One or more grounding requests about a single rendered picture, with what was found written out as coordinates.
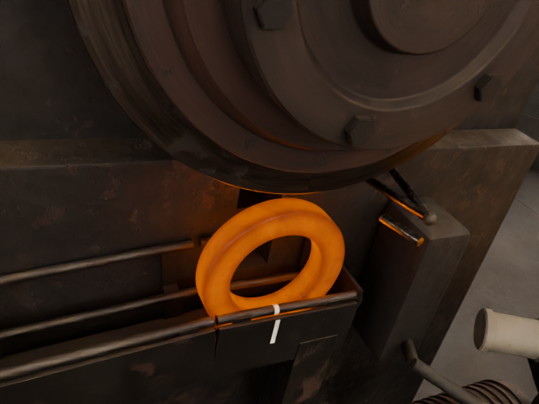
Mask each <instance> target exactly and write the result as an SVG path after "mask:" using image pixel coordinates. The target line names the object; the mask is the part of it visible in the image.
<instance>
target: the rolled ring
mask: <svg viewBox="0 0 539 404"><path fill-rule="evenodd" d="M291 235H297V236H305V237H308V238H310V240H311V251H310V257H309V259H308V261H307V262H306V265H305V267H304V268H303V270H302V271H301V272H300V273H299V274H298V275H297V276H296V277H295V278H294V279H293V280H292V281H291V282H290V283H289V284H288V285H286V286H285V287H283V288H281V289H279V290H278V291H276V292H274V293H271V294H268V295H265V296H262V297H240V296H238V295H235V294H233V293H231V292H230V290H229V286H230V281H231V279H232V276H233V274H234V272H235V270H236V268H237V266H238V265H239V264H240V263H241V262H242V260H243V259H244V258H245V257H246V256H247V255H248V254H250V253H251V252H252V251H253V250H254V249H255V248H257V247H258V246H260V245H262V244H264V243H265V242H267V241H269V240H272V239H275V238H278V237H281V236H291ZM344 256H345V244H344V240H343V237H342V233H341V231H340V229H339V228H338V226H337V225H336V224H335V222H334V221H333V220H332V219H331V218H330V217H329V216H328V215H327V214H326V213H325V211H324V210H322V209H321V208H320V207H319V206H317V205H316V204H313V203H311V202H309V201H306V200H301V199H296V198H279V199H273V200H267V201H264V202H261V203H259V204H255V205H253V206H251V207H249V208H247V209H245V210H243V211H241V212H239V213H238V214H237V215H235V216H233V217H232V218H231V219H229V220H228V221H227V222H225V223H224V224H223V225H222V226H221V227H220V228H219V229H218V230H217V231H216V232H215V233H214V234H213V236H212V237H211V238H210V240H209V241H208V243H207V244H206V246H205V247H204V249H203V251H202V253H201V256H200V258H199V261H198V263H197V270H196V286H197V292H198V294H199V296H200V298H201V301H202V303H203V305H204V307H205V310H206V312H207V314H208V315H209V316H213V320H214V321H215V315H218V314H223V313H231V312H236V311H240V310H245V309H253V308H257V307H262V306H267V305H273V304H280V303H285V302H290V301H298V300H302V299H307V298H312V297H320V296H325V295H326V293H327V292H328V291H329V290H330V288H331V287H332V285H333V284H334V282H335V281H336V279H337V277H338V275H339V273H340V271H341V268H342V264H343V261H344Z"/></svg>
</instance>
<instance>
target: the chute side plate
mask: <svg viewBox="0 0 539 404"><path fill-rule="evenodd" d="M356 305H357V302H356V301H350V302H346V303H342V304H338V305H330V306H324V307H320V308H316V309H308V310H303V311H299V312H294V313H287V314H282V315H277V316H273V317H266V318H261V319H257V320H252V321H246V322H242V323H237V324H231V325H223V326H219V327H218V330H217V339H216V344H215V337H216V330H215V329H214V328H211V329H206V330H202V331H200V332H197V333H191V334H189V335H185V336H182V337H175V338H172V339H168V340H165V341H159V342H156V343H153V344H150V345H144V346H141V347H137V348H134V349H129V350H125V351H122V352H118V353H113V354H109V355H107V356H103V357H100V358H94V359H91V360H87V361H85V362H79V363H75V364H72V365H69V366H64V367H60V368H57V369H53V370H48V371H44V372H41V373H38V374H32V375H29V376H25V377H22V378H17V379H14V380H10V381H7V382H1V383H0V404H126V403H129V402H134V401H137V400H140V399H143V398H147V397H151V396H153V395H157V394H161V393H164V392H167V391H170V390H174V389H178V388H181V387H183V386H188V385H191V384H194V383H197V382H202V381H204V380H208V379H210V378H216V377H220V376H223V375H227V374H233V373H237V372H241V371H244V370H251V369H254V368H258V367H262V366H267V365H271V364H275V363H279V362H285V361H289V360H292V359H294V357H295V354H296V352H297V348H298V344H299V343H301V342H304V341H311V340H315V339H319V338H323V337H329V336H333V335H338V336H337V339H336V342H335V344H334V348H333V350H334V349H340V348H342V344H343V342H344V339H345V336H346V335H347V330H348V328H349V326H350V323H351V319H352V317H353V315H354V312H355V308H356ZM276 320H280V323H279V326H278V332H277V336H276V339H275V343H271V344H270V341H271V337H272V334H273V331H274V325H275V321H276Z"/></svg>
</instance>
